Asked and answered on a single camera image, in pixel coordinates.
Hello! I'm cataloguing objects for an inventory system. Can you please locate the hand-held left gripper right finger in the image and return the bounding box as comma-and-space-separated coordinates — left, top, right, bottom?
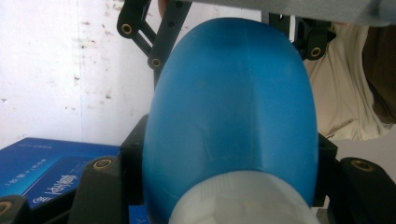
312, 132, 339, 208

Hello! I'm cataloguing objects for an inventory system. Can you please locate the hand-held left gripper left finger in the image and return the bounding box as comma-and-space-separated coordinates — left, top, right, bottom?
120, 114, 149, 206

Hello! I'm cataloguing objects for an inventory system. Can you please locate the white bottle cap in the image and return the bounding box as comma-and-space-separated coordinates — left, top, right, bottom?
167, 170, 321, 224

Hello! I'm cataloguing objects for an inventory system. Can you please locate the blue plastic bottle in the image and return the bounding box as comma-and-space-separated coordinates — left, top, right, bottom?
142, 17, 319, 224

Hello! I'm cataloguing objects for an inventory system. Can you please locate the beige cloth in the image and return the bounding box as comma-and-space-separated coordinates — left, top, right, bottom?
303, 22, 395, 142

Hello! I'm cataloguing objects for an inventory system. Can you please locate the blue printed box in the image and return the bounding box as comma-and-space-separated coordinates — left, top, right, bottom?
0, 137, 148, 224

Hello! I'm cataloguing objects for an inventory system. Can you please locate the dark brown cloth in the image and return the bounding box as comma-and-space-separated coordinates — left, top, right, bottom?
362, 24, 396, 125

